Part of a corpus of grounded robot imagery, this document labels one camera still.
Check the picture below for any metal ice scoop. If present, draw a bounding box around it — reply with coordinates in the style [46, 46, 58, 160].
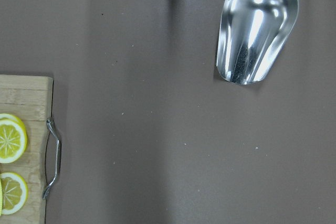
[216, 0, 299, 85]

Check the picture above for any bamboo cutting board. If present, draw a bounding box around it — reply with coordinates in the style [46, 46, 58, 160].
[1, 74, 61, 223]

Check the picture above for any lemon slice upper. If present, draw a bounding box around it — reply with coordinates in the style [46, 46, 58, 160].
[1, 119, 27, 164]

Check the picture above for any lemon slice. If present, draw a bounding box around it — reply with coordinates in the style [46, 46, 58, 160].
[1, 172, 28, 215]
[1, 119, 27, 164]

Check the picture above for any lemon slice hidden back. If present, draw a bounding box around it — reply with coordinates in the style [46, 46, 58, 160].
[0, 113, 24, 125]

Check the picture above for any lemon slice lower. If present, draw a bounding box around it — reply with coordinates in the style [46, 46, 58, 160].
[1, 172, 28, 215]

